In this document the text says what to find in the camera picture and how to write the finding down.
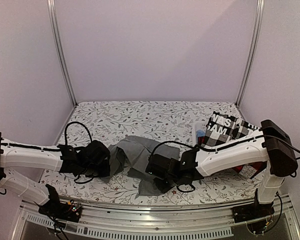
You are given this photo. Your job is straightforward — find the aluminium front rail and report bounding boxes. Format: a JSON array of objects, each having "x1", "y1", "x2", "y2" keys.
[{"x1": 11, "y1": 194, "x2": 300, "y2": 240}]

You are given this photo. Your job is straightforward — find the grey long sleeve shirt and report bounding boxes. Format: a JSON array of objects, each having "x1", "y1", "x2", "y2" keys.
[{"x1": 107, "y1": 135, "x2": 180, "y2": 199}]

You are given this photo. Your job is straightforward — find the aluminium frame post right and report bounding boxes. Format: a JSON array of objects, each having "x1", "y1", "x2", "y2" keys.
[{"x1": 235, "y1": 0, "x2": 265, "y2": 109}]

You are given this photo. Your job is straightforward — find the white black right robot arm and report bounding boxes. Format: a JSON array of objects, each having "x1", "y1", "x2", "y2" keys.
[{"x1": 145, "y1": 119, "x2": 298, "y2": 218}]

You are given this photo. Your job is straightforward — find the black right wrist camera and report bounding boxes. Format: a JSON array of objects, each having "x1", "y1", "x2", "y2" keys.
[{"x1": 145, "y1": 154, "x2": 173, "y2": 179}]

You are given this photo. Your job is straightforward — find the floral patterned table cloth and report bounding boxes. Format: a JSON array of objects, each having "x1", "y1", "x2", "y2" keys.
[{"x1": 39, "y1": 101, "x2": 263, "y2": 207}]

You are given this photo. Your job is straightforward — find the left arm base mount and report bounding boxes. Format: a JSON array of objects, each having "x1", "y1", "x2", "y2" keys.
[{"x1": 38, "y1": 199, "x2": 82, "y2": 223}]

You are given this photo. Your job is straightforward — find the white plastic laundry basket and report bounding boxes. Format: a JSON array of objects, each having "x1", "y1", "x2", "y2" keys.
[{"x1": 191, "y1": 121, "x2": 207, "y2": 146}]

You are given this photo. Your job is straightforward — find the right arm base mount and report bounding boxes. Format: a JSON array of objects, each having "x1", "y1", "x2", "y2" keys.
[{"x1": 231, "y1": 201, "x2": 275, "y2": 223}]

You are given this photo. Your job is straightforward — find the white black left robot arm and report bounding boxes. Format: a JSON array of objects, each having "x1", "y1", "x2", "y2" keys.
[{"x1": 0, "y1": 132, "x2": 111, "y2": 218}]

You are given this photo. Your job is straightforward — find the aluminium frame post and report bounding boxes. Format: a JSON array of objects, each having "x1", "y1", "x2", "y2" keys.
[
  {"x1": 235, "y1": 0, "x2": 265, "y2": 109},
  {"x1": 46, "y1": 0, "x2": 78, "y2": 108}
]

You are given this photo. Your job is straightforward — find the red black plaid shirt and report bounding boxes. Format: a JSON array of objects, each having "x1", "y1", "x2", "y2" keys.
[{"x1": 232, "y1": 162, "x2": 267, "y2": 179}]

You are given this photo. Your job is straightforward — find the black white checkered shirt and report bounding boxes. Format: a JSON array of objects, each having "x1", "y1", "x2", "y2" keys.
[{"x1": 201, "y1": 111, "x2": 259, "y2": 147}]

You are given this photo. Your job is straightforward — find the aluminium frame post left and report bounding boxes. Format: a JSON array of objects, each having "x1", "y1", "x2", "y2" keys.
[{"x1": 46, "y1": 0, "x2": 78, "y2": 108}]

